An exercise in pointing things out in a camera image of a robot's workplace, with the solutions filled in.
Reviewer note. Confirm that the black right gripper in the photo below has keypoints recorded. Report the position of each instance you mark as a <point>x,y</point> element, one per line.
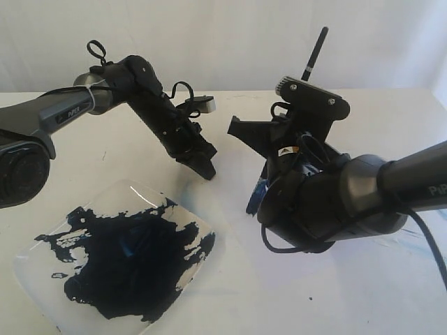
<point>287,148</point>

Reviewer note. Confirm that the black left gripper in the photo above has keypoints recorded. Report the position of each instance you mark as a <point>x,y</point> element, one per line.
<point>179,133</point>

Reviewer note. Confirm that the black paintbrush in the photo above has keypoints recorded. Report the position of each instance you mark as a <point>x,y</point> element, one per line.
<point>315,53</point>

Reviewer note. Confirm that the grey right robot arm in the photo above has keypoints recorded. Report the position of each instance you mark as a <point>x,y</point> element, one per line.
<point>312,196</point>

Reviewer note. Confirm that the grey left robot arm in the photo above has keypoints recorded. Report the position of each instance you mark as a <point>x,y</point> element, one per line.
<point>26,128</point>

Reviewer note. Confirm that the white paper sheet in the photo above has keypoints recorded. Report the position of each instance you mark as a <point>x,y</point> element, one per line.
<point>238,169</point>

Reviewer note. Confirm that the white square paint plate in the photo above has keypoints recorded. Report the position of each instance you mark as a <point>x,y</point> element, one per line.
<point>115,264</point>

